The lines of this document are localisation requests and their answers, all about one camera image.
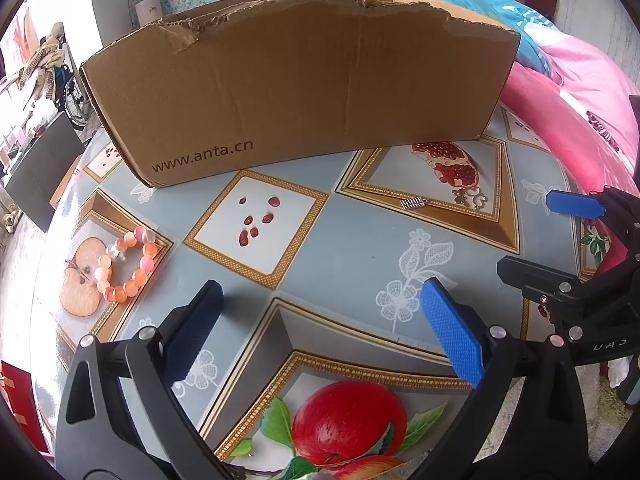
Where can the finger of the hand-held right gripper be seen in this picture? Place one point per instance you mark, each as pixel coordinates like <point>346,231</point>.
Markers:
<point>530,272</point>
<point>575,205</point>

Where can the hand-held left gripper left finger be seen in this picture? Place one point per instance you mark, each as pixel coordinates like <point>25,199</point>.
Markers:
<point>195,330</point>

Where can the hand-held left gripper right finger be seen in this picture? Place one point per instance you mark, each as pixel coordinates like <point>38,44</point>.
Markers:
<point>450,330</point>

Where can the large cardboard box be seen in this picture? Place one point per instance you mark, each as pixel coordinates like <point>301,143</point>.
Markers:
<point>300,85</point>

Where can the pink blanket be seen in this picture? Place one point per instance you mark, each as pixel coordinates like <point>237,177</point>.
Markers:
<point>575,85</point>

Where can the fruit print tablecloth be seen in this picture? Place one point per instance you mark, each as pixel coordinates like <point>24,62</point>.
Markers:
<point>320,260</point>

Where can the red gift bag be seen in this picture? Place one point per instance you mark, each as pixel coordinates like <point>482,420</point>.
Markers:
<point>20,400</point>

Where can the blue quilt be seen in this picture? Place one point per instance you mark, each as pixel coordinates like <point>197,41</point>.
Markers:
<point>500,20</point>

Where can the pair of beige shoes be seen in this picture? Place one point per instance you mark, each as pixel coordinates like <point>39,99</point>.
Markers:
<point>11,221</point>

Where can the grey cabinet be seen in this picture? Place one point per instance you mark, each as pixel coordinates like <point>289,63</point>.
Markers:
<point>45,170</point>

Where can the wheelchair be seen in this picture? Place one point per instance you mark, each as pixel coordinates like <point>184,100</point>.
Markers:
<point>75,105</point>

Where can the pile of beige blankets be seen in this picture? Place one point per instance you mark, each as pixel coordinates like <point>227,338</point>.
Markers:
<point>50,45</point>

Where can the rolled white mat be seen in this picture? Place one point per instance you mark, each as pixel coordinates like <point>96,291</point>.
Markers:
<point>148,10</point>

